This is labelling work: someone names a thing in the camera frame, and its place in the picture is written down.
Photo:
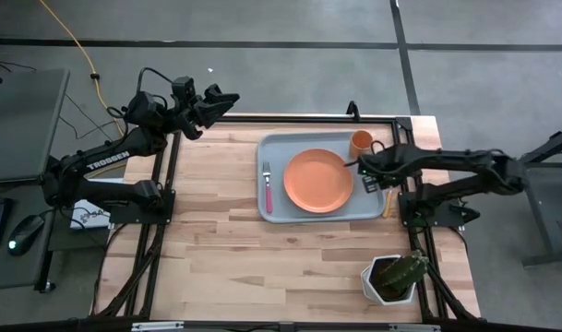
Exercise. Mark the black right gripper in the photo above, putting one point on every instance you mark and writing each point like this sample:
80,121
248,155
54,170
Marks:
384,163

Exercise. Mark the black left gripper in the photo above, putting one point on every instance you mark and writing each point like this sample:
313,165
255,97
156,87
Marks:
195,117

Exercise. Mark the orange cup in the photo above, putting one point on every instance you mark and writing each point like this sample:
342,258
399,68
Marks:
361,140

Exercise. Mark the orange plate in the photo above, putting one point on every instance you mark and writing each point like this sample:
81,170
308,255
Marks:
318,181

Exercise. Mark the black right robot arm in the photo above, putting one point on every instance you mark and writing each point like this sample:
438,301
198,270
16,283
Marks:
469,161

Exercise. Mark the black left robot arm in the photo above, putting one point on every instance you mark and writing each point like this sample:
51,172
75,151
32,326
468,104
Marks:
105,161

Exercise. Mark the grey plastic tray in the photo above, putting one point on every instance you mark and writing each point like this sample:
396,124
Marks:
276,152

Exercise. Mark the green cactus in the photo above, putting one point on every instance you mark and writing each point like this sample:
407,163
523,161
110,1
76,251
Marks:
402,272

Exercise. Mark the white hexagonal plant pot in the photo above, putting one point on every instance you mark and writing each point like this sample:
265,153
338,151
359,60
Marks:
368,283

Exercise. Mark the white box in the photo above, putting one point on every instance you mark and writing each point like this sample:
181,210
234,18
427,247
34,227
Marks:
89,216

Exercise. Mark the dark grey metal stand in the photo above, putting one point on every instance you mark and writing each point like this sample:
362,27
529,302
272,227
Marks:
546,212

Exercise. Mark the grey flat panel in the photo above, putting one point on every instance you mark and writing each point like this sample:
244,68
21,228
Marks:
22,124

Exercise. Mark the black computer mouse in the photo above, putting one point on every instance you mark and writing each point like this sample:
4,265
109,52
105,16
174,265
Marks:
26,233

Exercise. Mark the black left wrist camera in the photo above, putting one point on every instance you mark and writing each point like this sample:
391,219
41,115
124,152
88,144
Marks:
183,87

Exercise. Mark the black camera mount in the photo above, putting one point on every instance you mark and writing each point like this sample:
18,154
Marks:
353,110

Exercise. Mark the black aluminium table frame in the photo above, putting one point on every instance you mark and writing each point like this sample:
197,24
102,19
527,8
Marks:
170,166

